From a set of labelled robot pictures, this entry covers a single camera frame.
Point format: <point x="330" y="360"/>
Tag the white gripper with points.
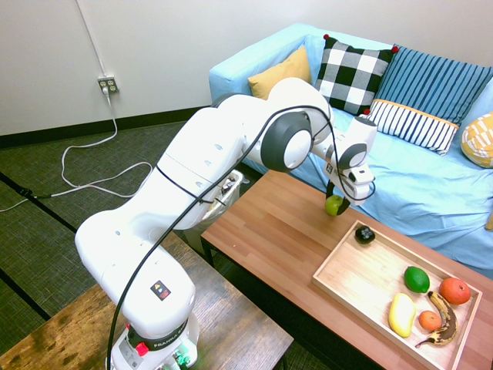
<point x="356" y="191"/>

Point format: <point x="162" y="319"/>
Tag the green apple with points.
<point x="332" y="207"/>

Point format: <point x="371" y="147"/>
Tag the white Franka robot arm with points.
<point x="154" y="231"/>

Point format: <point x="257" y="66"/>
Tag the wooden serving tray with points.
<point x="358" y="270"/>

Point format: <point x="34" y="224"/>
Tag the black round fruit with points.
<point x="364" y="235"/>

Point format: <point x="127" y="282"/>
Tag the reddish wooden coffee table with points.
<point x="277" y="239"/>

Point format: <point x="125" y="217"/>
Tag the light blue sofa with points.
<point x="416" y="185"/>

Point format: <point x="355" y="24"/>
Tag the white navy striped pillow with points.
<point x="416" y="127"/>

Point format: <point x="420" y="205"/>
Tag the green lime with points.
<point x="416" y="279"/>

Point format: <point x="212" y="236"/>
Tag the black white checkered pillow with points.
<point x="352" y="75"/>

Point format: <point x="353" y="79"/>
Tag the yellow mango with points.
<point x="401" y="315"/>

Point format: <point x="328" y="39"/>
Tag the plain mustard pillow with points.
<point x="285" y="73"/>

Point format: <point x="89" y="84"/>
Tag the large orange fruit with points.
<point x="455" y="291"/>

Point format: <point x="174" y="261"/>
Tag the blue striped pillow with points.
<point x="435" y="85"/>

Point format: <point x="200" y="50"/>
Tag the small orange tangerine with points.
<point x="430" y="320"/>

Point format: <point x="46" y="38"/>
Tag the yellow patterned bolster pillow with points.
<point x="479" y="140"/>

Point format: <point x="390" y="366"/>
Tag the rustic dark wood table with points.
<point x="239" y="323"/>

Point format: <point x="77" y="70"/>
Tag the spotted ripe banana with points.
<point x="448" y="320"/>

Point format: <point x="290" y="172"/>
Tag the small red knob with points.
<point x="141" y="348"/>

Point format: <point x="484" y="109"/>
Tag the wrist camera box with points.
<point x="361" y="174"/>

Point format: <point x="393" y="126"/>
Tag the wall power outlet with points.
<point x="108" y="85"/>

